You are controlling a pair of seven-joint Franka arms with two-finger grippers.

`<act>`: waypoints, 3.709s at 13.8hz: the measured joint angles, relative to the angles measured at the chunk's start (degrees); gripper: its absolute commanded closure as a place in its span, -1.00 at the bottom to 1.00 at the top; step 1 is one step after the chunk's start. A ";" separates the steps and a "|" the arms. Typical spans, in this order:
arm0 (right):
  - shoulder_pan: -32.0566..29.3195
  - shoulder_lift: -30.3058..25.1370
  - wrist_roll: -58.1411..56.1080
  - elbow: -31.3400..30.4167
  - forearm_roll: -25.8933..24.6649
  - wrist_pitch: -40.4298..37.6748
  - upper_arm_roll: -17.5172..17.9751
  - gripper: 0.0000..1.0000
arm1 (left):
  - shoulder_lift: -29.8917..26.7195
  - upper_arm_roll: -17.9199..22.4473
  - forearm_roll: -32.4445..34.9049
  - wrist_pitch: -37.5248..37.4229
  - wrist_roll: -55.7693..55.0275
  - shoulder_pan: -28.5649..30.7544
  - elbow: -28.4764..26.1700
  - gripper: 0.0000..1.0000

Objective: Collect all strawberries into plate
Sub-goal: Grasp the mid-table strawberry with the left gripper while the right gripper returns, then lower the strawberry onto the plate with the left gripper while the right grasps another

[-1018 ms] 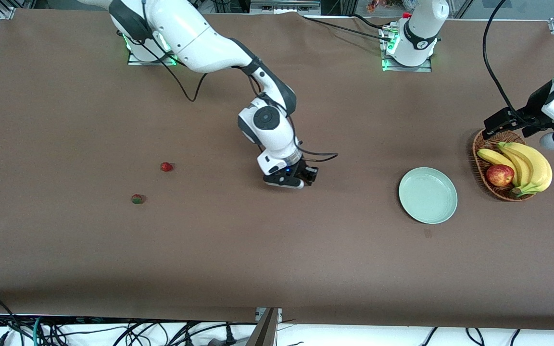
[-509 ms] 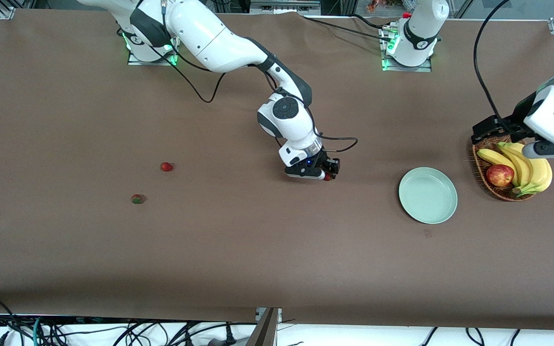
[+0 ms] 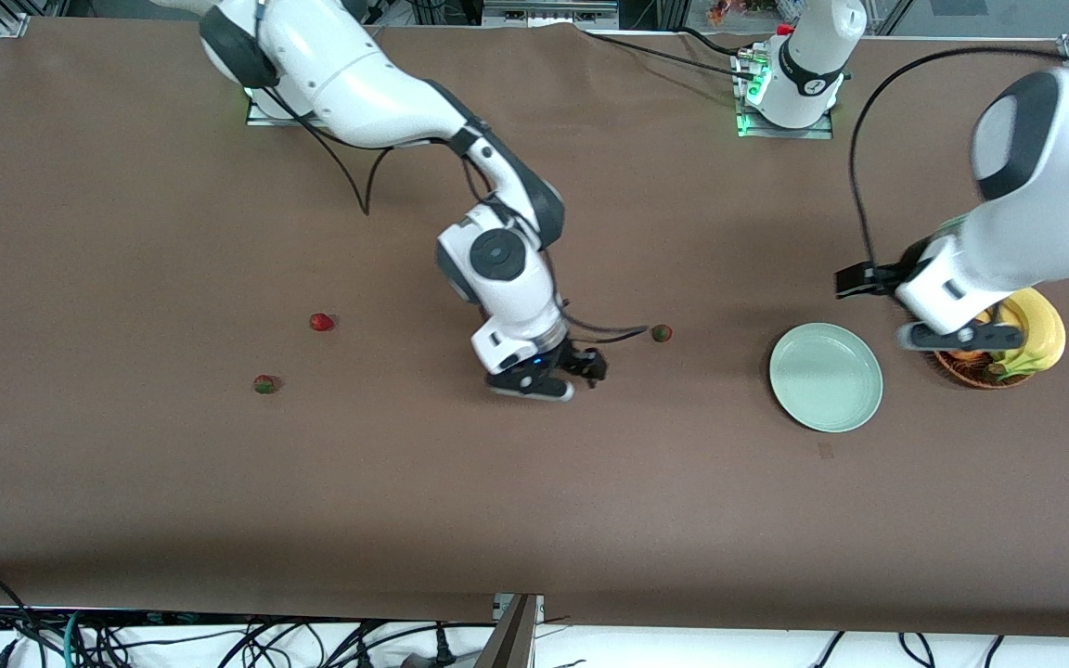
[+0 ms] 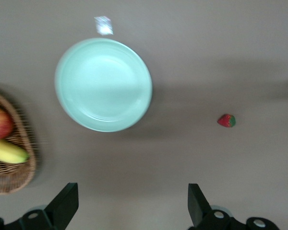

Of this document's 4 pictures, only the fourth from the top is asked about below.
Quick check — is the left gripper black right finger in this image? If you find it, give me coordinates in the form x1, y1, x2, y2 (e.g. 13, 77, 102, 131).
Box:
187, 183, 281, 230

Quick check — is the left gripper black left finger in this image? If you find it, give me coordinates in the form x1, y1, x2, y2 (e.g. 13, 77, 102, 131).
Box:
0, 183, 79, 230

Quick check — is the red strawberry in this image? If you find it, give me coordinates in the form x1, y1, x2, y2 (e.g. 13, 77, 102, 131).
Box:
217, 114, 237, 128

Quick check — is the light green round plate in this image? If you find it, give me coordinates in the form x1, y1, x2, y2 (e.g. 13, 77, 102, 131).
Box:
54, 37, 153, 133

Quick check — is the brown wicker basket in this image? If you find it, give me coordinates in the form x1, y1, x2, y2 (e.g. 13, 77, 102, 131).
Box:
0, 88, 37, 195

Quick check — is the yellow banana bunch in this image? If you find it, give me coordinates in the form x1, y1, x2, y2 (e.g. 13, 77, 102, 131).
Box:
0, 139, 30, 175

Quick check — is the red apple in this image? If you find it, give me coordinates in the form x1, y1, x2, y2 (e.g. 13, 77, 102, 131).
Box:
0, 106, 14, 141

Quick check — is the small square table marker sticker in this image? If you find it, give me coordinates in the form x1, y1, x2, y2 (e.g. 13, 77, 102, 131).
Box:
94, 15, 114, 36

